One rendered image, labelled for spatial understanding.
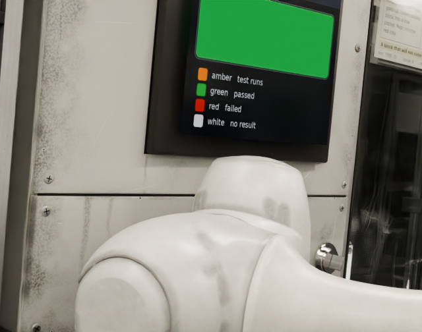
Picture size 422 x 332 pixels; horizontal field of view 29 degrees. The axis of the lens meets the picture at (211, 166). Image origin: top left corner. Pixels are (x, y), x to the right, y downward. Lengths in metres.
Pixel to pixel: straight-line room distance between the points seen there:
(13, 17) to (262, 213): 0.25
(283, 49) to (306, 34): 0.04
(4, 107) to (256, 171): 0.20
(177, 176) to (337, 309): 0.29
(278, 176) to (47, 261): 0.20
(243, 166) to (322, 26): 0.26
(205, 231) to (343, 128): 0.45
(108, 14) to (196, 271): 0.29
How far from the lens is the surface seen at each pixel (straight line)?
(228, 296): 0.50
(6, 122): 0.67
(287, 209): 0.66
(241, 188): 0.65
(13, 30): 0.67
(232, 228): 0.54
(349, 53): 0.95
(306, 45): 0.85
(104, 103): 0.71
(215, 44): 0.76
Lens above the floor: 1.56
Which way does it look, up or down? 3 degrees down
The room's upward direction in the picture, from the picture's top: 5 degrees clockwise
